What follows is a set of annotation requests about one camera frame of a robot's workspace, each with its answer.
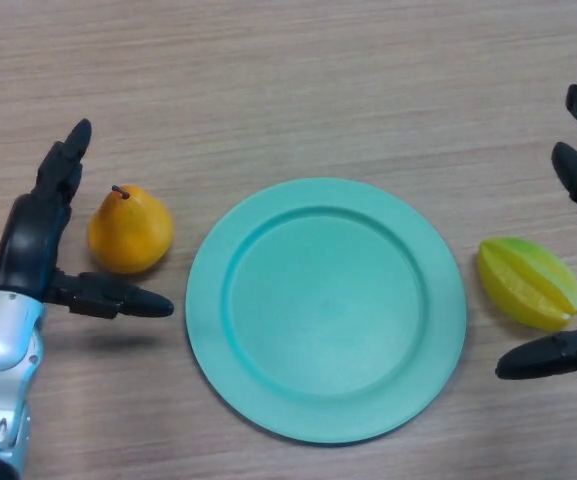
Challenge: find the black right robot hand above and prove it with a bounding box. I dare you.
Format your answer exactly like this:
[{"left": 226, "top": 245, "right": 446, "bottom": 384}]
[{"left": 496, "top": 83, "right": 577, "bottom": 382}]

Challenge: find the yellow orange pear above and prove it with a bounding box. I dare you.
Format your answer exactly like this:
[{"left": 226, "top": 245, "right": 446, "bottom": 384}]
[{"left": 87, "top": 184, "right": 176, "bottom": 275}]

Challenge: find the round teal plate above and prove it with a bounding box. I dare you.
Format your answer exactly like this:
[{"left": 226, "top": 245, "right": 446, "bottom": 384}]
[{"left": 185, "top": 177, "right": 469, "bottom": 445}]

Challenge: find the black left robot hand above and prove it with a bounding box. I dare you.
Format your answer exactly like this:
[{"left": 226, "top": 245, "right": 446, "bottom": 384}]
[{"left": 0, "top": 118, "right": 175, "bottom": 321}]

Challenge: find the yellow green starfruit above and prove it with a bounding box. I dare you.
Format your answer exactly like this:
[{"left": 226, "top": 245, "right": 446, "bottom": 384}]
[{"left": 477, "top": 236, "right": 577, "bottom": 334}]

